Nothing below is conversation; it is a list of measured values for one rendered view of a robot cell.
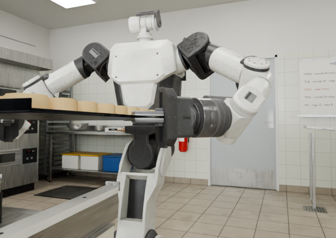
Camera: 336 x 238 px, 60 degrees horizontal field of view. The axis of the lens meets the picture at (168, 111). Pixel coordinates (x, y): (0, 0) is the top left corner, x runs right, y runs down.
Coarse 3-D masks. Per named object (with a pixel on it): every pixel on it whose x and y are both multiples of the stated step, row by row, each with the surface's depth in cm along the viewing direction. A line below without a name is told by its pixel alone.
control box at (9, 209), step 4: (4, 208) 63; (8, 208) 63; (12, 208) 63; (16, 208) 63; (20, 208) 63; (24, 208) 63; (20, 212) 60; (24, 212) 60; (28, 212) 60; (32, 212) 60; (36, 212) 60
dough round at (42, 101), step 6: (6, 96) 32; (12, 96) 32; (18, 96) 32; (24, 96) 32; (30, 96) 32; (36, 96) 33; (42, 96) 34; (36, 102) 33; (42, 102) 34; (48, 102) 35; (42, 108) 34; (48, 108) 35
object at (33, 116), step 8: (0, 104) 30; (8, 104) 30; (16, 104) 30; (24, 104) 29; (0, 112) 30; (8, 112) 30; (16, 112) 30; (24, 112) 29; (32, 112) 30; (40, 112) 31; (48, 112) 32; (56, 112) 33; (64, 112) 34; (72, 112) 36; (80, 112) 38; (88, 112) 39; (96, 112) 41; (64, 120) 96; (72, 120) 96; (80, 120) 96
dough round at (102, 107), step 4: (100, 104) 49; (104, 104) 49; (108, 104) 49; (112, 104) 50; (100, 108) 48; (104, 108) 49; (108, 108) 49; (112, 108) 50; (100, 112) 48; (104, 112) 49; (108, 112) 49; (112, 112) 50
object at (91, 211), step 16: (96, 192) 51; (112, 192) 54; (48, 208) 42; (64, 208) 42; (80, 208) 44; (96, 208) 49; (112, 208) 54; (16, 224) 35; (32, 224) 35; (48, 224) 38; (64, 224) 41; (80, 224) 45; (96, 224) 49
